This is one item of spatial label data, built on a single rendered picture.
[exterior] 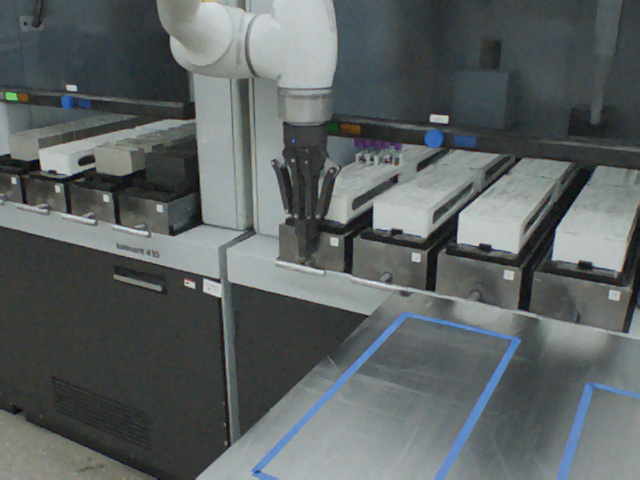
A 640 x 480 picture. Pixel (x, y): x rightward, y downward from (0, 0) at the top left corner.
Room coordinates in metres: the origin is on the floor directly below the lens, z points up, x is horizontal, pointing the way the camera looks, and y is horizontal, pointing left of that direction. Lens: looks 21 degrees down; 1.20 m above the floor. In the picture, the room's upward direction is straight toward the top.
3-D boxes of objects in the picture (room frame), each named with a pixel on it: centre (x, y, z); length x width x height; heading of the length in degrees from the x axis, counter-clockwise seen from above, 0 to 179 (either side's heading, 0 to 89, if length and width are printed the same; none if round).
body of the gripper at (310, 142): (1.10, 0.02, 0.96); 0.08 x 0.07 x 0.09; 61
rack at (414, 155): (1.54, -0.23, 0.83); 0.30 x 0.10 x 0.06; 151
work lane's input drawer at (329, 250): (1.39, -0.14, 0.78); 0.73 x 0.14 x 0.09; 151
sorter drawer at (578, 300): (1.16, -0.54, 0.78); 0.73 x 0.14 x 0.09; 151
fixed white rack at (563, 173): (1.39, -0.50, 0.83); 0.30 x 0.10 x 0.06; 151
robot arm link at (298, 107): (1.10, 0.02, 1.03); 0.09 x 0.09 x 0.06
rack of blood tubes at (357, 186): (1.27, -0.08, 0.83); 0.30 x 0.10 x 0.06; 150
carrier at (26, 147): (1.61, 0.72, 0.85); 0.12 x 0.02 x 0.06; 61
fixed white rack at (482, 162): (1.47, -0.37, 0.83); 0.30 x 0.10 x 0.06; 151
